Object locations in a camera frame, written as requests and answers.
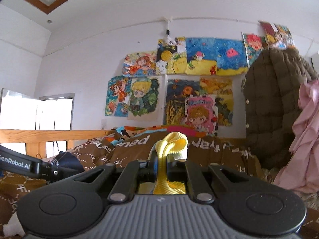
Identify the pink cartoon girl poster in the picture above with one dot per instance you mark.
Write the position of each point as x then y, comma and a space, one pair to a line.
201, 113

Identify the wooden bed rail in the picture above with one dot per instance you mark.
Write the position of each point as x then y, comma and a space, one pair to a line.
35, 140

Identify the blue yellow beach painting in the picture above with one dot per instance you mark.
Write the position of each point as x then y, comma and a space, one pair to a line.
201, 56

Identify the blond boy green painting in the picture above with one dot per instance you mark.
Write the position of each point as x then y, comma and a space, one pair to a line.
144, 98

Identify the red flower girl painting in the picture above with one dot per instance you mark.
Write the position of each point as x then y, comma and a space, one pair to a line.
275, 36

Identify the yellow woven strap cloth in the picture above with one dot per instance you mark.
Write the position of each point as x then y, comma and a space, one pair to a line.
174, 143

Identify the orange haired girl painting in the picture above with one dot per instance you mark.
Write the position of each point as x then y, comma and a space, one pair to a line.
140, 64

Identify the pink cloth garment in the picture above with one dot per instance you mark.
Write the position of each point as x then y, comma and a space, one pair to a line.
301, 173

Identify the brown PF patterned blanket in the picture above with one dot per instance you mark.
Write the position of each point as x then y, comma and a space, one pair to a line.
120, 148

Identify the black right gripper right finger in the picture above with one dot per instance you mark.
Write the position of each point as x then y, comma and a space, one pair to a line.
191, 176

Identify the starry night style painting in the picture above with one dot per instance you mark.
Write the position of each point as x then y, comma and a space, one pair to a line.
178, 90

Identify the mermaid girl painting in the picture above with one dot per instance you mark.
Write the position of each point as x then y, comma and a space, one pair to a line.
117, 96

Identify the window with metal frame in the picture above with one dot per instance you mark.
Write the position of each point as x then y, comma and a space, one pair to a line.
49, 113

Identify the olive quilted jacket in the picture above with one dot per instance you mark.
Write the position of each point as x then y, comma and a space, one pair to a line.
271, 91

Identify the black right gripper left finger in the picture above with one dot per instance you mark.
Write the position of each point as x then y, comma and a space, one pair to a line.
135, 173

